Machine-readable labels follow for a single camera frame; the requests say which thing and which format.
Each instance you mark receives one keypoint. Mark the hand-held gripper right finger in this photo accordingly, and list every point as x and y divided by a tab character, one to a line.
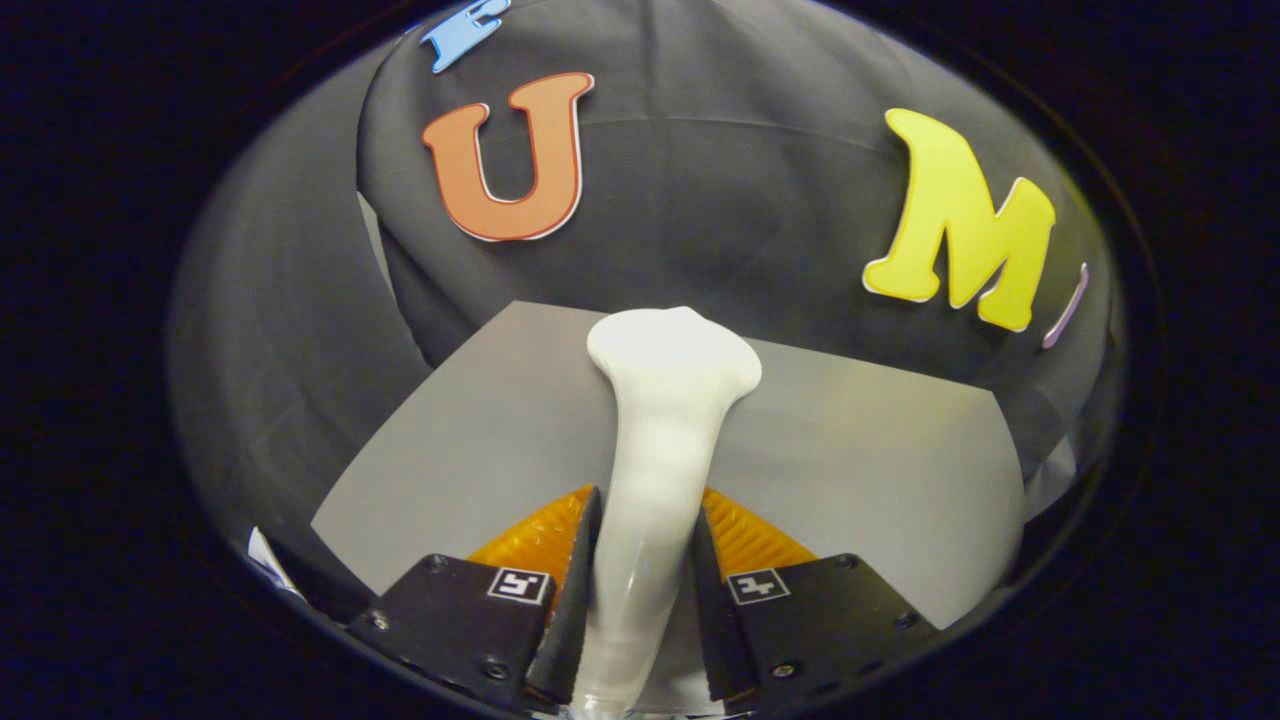
810	620

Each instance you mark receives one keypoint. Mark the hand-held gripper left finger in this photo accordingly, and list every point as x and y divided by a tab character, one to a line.
470	620

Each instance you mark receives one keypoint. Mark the white garment steamer head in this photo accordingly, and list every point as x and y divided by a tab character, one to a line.
650	450

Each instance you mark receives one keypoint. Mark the grey drawer cabinet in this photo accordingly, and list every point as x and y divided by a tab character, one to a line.
480	450

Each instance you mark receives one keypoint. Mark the white and blue paper sheet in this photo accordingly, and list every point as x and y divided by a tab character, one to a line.
262	560

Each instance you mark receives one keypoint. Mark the black backdrop cloth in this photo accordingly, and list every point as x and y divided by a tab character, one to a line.
700	200

